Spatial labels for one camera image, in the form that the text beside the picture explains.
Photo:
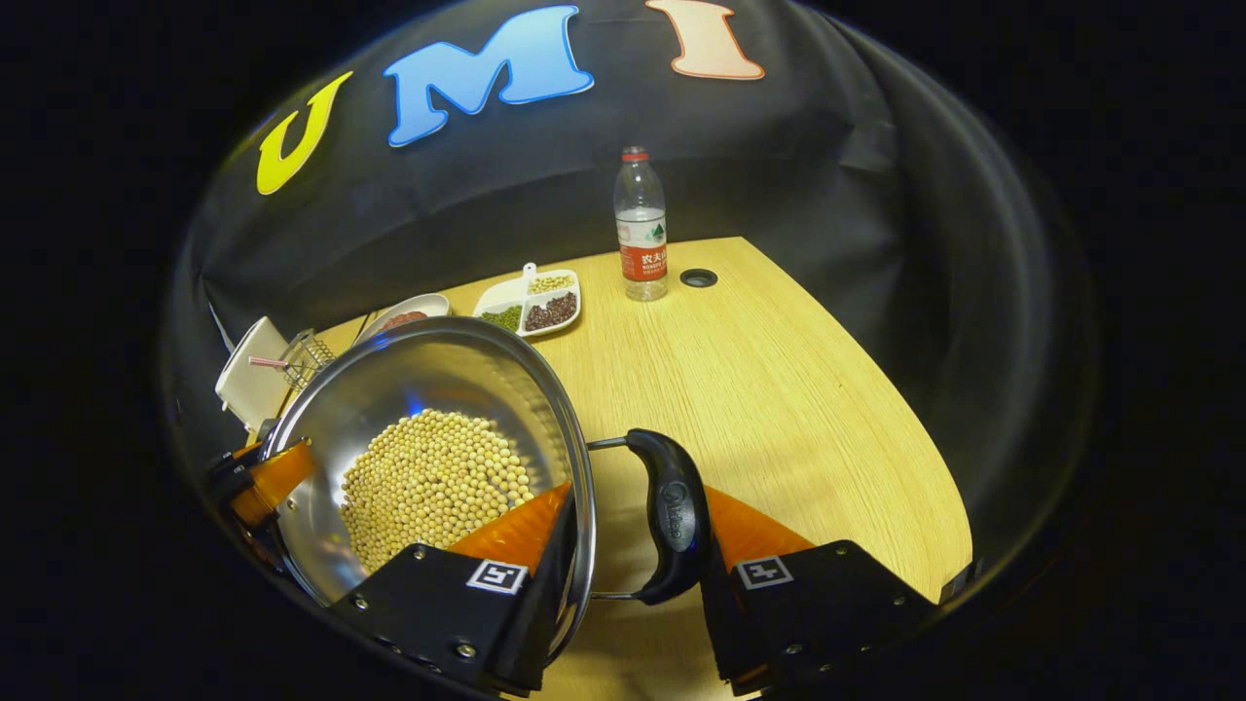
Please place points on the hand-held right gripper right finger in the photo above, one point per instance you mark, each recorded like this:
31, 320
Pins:
827, 604

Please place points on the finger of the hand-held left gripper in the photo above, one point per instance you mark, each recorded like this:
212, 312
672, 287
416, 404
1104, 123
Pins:
277, 477

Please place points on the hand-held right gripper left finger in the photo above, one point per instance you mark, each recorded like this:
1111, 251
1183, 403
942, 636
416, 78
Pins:
438, 604

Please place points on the white toaster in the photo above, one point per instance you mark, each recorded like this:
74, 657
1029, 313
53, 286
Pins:
251, 385

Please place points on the pink striped straw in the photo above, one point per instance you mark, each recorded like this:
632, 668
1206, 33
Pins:
268, 362

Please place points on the pile of soybeans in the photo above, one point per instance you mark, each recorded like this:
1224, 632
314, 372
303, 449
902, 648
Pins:
438, 487

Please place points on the brown meat slice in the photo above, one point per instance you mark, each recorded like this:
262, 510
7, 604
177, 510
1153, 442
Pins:
401, 319

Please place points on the round white plate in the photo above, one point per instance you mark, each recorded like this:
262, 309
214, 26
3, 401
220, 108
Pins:
428, 304

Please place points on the white divided bean dish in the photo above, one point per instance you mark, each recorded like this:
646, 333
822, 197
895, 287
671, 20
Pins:
545, 312

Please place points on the black table grommet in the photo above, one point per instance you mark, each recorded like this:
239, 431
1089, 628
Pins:
698, 278

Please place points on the clear plastic water bottle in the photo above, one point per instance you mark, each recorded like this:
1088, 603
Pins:
641, 234

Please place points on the black backdrop cloth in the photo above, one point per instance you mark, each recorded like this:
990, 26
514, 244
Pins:
779, 146

